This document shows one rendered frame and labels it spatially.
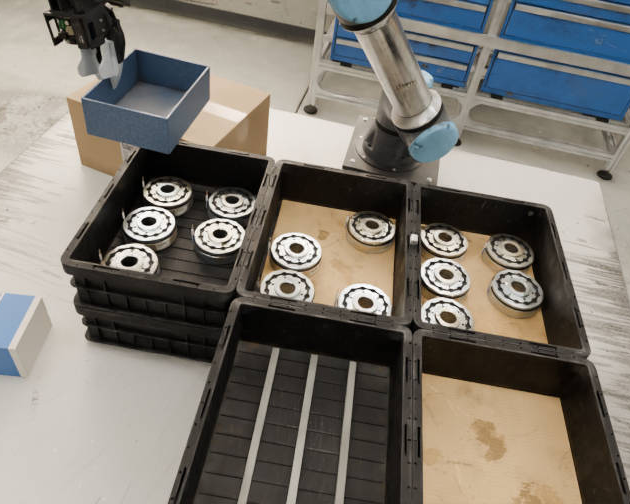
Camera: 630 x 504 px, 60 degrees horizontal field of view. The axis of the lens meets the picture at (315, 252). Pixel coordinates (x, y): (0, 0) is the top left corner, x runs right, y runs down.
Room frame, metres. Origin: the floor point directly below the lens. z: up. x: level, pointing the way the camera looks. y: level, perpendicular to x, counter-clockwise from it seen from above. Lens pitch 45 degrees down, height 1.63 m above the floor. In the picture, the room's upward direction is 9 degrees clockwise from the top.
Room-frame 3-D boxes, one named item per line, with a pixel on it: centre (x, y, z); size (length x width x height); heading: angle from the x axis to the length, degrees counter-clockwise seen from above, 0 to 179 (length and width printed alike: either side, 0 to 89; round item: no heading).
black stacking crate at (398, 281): (0.78, -0.03, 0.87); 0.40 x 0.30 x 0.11; 179
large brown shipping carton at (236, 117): (1.22, 0.42, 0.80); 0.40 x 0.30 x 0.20; 73
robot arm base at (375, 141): (1.27, -0.16, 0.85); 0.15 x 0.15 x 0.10
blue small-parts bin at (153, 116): (0.86, 0.33, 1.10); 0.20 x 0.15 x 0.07; 174
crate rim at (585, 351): (0.77, -0.33, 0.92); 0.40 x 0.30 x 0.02; 179
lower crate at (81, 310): (0.78, 0.27, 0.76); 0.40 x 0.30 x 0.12; 179
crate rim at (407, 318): (0.78, -0.03, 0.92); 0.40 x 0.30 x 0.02; 179
